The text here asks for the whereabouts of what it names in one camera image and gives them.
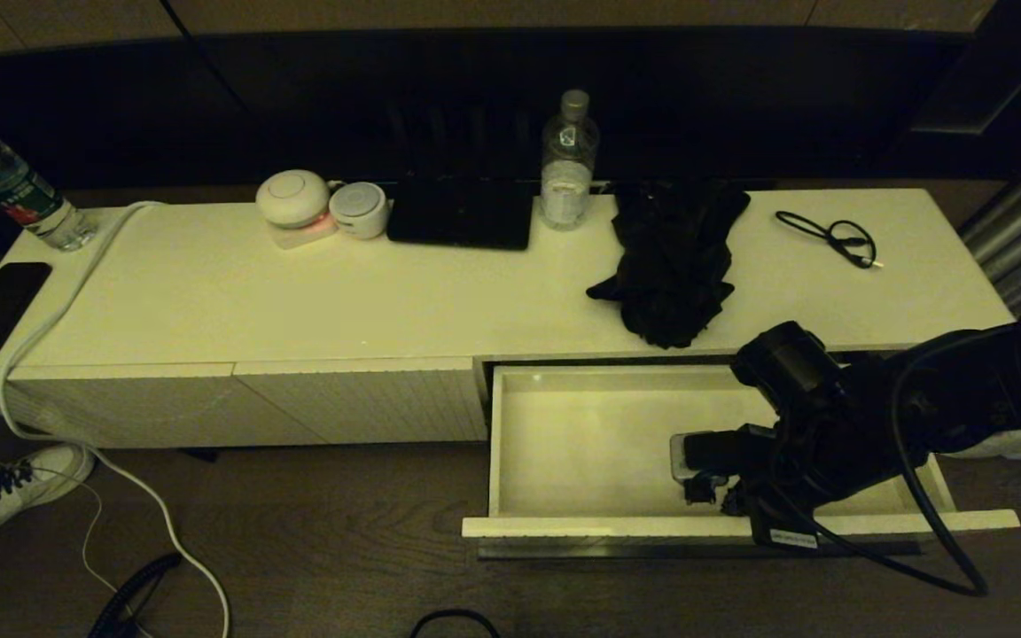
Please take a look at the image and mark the thin white charging cable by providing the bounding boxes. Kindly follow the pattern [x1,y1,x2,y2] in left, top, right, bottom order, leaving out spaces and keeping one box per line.
[0,356,159,638]

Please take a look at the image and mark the clear water bottle grey cap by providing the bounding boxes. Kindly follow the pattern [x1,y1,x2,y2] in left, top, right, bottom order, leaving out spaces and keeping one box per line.
[540,89,601,231]

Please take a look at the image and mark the thick white power cable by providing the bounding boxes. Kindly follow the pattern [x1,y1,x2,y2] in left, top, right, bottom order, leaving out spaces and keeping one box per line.
[0,200,232,638]

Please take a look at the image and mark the black flat router box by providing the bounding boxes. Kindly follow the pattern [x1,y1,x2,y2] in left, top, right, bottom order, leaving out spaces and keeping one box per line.
[386,173,535,251]

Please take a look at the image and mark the black umbrella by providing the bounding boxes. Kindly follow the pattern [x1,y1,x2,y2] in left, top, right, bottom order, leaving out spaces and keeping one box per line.
[586,180,752,349]

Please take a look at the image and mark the water bottle with green label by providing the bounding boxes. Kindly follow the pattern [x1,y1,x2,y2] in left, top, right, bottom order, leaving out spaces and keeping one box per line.
[0,105,99,252]

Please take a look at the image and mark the black audio cable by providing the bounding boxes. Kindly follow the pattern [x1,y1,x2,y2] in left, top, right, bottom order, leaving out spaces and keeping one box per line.
[775,209,884,269]

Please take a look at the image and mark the white ribbed drawer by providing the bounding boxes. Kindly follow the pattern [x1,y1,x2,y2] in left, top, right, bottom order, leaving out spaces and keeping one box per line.
[462,354,1021,561]

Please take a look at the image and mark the black floor cable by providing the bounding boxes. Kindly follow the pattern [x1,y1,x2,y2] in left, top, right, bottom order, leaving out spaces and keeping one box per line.
[409,608,503,638]

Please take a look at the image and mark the black coiled cable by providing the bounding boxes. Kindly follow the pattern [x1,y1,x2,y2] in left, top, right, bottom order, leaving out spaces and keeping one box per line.
[88,551,185,638]

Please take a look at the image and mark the small white round speaker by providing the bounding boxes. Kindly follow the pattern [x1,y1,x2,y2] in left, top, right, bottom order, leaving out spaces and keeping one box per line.
[331,182,390,240]

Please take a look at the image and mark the white ribbed cabinet door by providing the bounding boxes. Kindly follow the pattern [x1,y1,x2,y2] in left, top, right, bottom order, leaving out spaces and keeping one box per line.
[12,359,330,448]
[234,356,491,444]

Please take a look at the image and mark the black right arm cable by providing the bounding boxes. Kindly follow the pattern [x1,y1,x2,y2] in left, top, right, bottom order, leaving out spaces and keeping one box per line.
[768,332,992,599]

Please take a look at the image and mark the white low cabinet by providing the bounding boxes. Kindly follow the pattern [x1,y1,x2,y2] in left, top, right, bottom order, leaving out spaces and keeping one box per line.
[0,186,1018,463]

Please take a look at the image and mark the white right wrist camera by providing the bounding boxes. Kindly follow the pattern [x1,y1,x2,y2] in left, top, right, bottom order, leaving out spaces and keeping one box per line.
[669,430,746,485]

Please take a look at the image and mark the white dome device pink base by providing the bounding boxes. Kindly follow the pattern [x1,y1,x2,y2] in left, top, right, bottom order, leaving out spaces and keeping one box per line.
[255,168,339,250]

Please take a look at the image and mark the white sneaker dark laces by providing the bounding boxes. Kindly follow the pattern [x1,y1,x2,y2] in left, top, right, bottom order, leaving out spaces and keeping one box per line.
[0,442,97,547]

